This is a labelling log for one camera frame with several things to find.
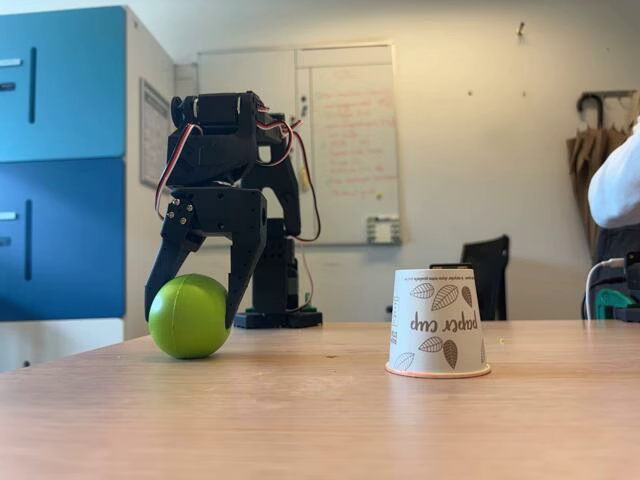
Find blue locker door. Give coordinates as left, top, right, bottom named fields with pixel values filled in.
left=0, top=158, right=127, bottom=321
left=0, top=5, right=127, bottom=164

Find leaf print paper cup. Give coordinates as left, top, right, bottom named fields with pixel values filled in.
left=384, top=267, right=492, bottom=379

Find green foam ball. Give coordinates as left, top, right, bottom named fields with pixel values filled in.
left=148, top=273, right=233, bottom=360

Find whiteboard with red writing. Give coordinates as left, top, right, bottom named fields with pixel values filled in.
left=196, top=43, right=404, bottom=247

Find white charging cable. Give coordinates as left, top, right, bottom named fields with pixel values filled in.
left=585, top=258, right=627, bottom=321

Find black office chair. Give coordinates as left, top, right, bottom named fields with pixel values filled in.
left=459, top=234, right=511, bottom=322

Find dark grey trousers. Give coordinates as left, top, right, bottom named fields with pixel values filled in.
left=581, top=224, right=640, bottom=321

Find red white servo cable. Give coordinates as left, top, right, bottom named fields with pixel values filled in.
left=155, top=123, right=202, bottom=222
left=277, top=115, right=323, bottom=244

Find framed notice sheet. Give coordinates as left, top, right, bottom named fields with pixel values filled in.
left=138, top=77, right=172, bottom=191

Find white locker cabinet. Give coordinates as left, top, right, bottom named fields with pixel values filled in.
left=0, top=5, right=177, bottom=374

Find green table clamp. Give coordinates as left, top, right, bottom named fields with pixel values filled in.
left=594, top=287, right=635, bottom=321

